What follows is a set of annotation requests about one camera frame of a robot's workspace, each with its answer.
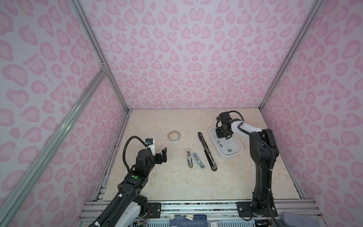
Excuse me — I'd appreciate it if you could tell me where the grey cloth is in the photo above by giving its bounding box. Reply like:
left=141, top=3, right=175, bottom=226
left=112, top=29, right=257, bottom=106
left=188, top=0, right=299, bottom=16
left=281, top=212, right=320, bottom=227

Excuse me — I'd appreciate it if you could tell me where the black stapler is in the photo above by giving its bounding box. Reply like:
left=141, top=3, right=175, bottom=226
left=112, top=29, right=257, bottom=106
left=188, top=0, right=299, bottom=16
left=198, top=132, right=217, bottom=171

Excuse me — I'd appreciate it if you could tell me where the white plastic tray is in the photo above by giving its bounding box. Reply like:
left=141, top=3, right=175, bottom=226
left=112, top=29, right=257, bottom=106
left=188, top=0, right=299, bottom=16
left=209, top=126, right=243, bottom=159

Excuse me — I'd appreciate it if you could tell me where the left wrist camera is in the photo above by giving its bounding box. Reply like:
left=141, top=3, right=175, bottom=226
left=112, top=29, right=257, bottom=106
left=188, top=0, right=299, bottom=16
left=145, top=138, right=156, bottom=156

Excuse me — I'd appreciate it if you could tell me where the clear tape roll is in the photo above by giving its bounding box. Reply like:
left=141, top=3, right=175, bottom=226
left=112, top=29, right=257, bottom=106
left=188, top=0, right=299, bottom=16
left=168, top=131, right=181, bottom=142

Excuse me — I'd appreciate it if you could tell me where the blue box on rail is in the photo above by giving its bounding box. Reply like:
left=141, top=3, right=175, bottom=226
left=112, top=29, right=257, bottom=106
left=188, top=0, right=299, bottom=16
left=169, top=215, right=208, bottom=227

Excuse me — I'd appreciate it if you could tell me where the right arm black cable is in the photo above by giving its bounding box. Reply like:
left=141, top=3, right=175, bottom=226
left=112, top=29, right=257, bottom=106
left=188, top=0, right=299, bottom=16
left=228, top=110, right=280, bottom=227

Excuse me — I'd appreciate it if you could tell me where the blue staple box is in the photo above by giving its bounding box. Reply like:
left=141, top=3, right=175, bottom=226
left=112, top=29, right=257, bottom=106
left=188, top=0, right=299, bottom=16
left=193, top=153, right=205, bottom=169

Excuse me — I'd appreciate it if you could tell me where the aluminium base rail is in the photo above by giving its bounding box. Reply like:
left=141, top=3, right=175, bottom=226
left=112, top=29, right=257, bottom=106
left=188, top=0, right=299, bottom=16
left=76, top=185, right=326, bottom=227

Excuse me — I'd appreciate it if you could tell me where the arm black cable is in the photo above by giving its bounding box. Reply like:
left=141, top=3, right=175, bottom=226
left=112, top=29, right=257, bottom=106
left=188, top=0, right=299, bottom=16
left=122, top=135, right=148, bottom=172
left=228, top=110, right=280, bottom=227

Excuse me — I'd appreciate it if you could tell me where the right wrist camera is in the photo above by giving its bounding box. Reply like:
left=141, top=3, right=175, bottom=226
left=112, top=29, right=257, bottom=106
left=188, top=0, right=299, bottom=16
left=218, top=112, right=232, bottom=124

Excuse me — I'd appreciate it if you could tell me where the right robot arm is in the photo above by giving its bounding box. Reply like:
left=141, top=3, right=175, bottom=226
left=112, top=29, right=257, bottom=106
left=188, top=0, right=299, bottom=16
left=216, top=119, right=279, bottom=218

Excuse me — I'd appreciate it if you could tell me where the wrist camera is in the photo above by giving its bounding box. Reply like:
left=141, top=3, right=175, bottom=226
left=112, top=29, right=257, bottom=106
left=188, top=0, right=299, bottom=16
left=145, top=138, right=156, bottom=156
left=218, top=112, right=232, bottom=124

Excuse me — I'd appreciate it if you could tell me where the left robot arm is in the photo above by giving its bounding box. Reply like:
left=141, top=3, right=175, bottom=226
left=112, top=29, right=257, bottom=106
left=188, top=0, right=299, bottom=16
left=90, top=148, right=167, bottom=227

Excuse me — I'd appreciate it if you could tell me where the beige staple box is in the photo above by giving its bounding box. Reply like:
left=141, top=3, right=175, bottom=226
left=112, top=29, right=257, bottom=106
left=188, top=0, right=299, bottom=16
left=187, top=150, right=193, bottom=168

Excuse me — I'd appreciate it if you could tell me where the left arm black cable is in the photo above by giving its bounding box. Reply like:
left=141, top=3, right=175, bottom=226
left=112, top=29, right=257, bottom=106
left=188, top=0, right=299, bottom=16
left=122, top=135, right=148, bottom=172

